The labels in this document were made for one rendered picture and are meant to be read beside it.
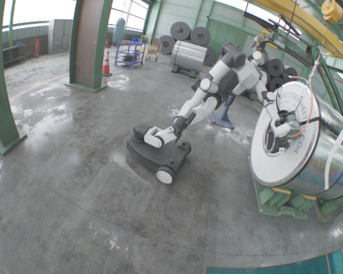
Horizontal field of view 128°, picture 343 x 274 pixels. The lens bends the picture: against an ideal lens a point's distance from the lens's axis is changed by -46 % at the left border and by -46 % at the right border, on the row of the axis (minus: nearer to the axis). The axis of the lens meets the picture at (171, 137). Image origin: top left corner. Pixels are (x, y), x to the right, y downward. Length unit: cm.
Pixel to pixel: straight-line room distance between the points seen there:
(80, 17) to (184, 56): 403
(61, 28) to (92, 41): 718
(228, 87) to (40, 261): 192
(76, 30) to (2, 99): 232
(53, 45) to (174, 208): 999
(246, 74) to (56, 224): 181
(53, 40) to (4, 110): 829
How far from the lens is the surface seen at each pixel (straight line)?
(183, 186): 162
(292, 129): 136
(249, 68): 110
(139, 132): 163
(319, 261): 256
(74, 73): 395
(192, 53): 618
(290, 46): 229
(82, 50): 368
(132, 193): 146
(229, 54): 102
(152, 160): 153
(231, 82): 112
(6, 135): 234
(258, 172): 187
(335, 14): 162
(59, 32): 1048
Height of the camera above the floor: 125
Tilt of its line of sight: 35 degrees down
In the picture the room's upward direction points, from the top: 17 degrees clockwise
